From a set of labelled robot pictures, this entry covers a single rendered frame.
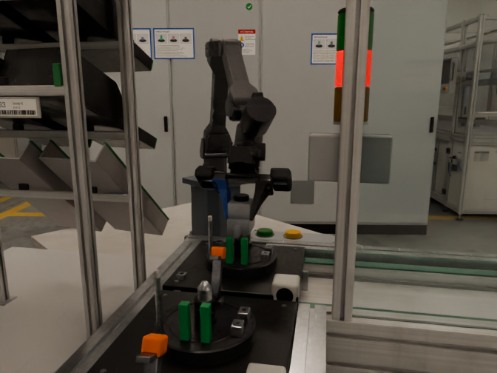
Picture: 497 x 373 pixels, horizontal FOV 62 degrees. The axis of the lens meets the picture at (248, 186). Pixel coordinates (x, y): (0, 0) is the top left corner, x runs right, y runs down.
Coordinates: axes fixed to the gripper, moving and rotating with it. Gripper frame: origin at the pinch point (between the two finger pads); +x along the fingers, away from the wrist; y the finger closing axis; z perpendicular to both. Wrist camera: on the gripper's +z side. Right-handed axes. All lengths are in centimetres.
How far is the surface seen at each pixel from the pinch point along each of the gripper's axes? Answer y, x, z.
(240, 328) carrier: 5.5, 24.4, 16.8
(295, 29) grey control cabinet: -11, -244, -197
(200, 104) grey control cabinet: -94, -186, -226
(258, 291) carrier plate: 5.2, 16.8, 1.1
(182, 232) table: -29, -10, -53
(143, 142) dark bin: -20.8, -10.6, 3.8
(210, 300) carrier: 0.8, 21.1, 16.1
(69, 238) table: -62, -3, -44
